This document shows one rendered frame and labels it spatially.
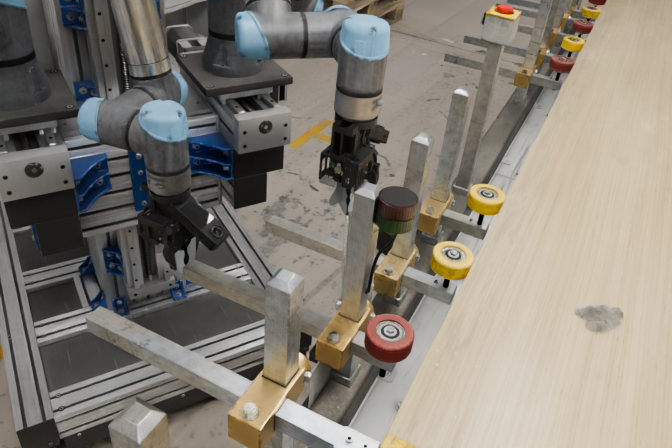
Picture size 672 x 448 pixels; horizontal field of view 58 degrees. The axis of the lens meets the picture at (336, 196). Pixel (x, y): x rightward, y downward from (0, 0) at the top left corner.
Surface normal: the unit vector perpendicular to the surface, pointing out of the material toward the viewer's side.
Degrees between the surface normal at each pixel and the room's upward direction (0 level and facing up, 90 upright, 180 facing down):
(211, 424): 0
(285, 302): 90
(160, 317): 0
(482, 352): 0
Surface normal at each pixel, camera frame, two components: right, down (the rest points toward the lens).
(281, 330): -0.45, 0.47
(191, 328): 0.08, -0.82
